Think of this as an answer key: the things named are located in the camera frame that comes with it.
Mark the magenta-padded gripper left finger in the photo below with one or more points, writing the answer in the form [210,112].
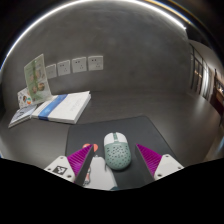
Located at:
[61,169]

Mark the small colourful printed card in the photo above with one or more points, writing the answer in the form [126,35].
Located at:
[24,98]

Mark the white rounded plastic object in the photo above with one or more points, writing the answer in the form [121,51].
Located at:
[100,173]

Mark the long white light strip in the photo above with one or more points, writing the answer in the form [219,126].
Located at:
[33,24]

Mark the white book with blue stripe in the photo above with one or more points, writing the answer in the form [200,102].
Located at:
[65,106]

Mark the green standing leaflet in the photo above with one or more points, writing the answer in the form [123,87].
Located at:
[37,80]

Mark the small orange sticker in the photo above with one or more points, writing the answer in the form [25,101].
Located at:
[95,147]

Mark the dark-framed glass door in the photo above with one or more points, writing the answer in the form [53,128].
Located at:
[199,71]

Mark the green and white perforated mouse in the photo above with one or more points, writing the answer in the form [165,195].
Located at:
[117,153]

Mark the white wall socket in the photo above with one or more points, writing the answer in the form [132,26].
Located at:
[79,64]
[51,71]
[95,63]
[64,68]

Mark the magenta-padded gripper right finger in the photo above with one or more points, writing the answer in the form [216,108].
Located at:
[166,166]

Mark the dark grey mouse pad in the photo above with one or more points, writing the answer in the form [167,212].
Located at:
[133,131]

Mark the thin open magazine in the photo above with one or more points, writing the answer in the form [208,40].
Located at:
[21,116]

